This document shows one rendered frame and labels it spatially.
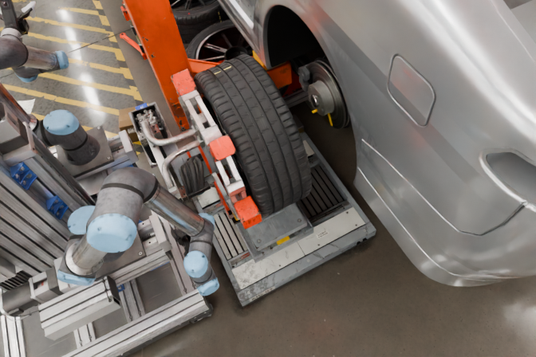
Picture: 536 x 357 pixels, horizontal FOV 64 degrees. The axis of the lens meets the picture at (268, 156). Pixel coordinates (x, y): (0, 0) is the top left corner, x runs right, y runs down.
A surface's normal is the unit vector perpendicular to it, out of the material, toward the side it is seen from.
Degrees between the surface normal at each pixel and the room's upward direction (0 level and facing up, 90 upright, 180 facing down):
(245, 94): 10
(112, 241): 84
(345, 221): 0
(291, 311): 0
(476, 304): 0
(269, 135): 40
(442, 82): 81
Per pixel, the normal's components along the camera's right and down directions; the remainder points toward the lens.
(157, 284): -0.09, -0.56
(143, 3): 0.45, 0.72
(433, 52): -0.88, 0.27
